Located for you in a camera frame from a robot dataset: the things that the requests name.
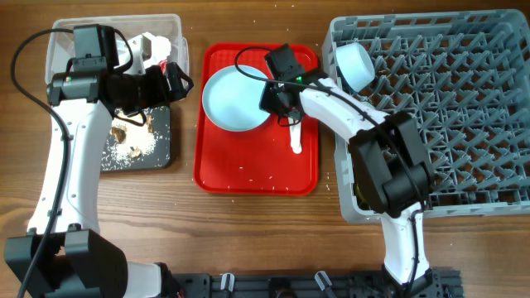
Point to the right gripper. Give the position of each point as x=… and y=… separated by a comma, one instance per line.
x=267, y=103

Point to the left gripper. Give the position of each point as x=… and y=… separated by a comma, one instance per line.
x=160, y=93

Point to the large light blue plate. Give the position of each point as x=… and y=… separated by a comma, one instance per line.
x=231, y=100

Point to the white napkin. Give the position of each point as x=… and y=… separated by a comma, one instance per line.
x=161, y=49

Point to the brown food scraps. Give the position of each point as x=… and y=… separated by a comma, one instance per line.
x=132, y=140

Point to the small light blue bowl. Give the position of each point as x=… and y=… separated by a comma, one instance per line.
x=355, y=65

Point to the red snack wrapper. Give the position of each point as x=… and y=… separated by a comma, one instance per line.
x=162, y=64

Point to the yellow plastic cup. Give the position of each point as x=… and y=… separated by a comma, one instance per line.
x=360, y=198

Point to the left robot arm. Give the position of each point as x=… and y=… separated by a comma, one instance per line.
x=62, y=253

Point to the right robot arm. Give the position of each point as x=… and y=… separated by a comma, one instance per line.
x=392, y=170

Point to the grey dishwasher rack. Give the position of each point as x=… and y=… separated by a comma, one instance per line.
x=464, y=76

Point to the black plastic tray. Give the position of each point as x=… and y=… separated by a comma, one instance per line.
x=141, y=140

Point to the red serving tray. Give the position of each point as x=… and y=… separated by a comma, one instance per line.
x=258, y=162

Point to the clear plastic bin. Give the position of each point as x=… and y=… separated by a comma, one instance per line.
x=61, y=45

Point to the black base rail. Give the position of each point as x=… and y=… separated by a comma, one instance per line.
x=355, y=285

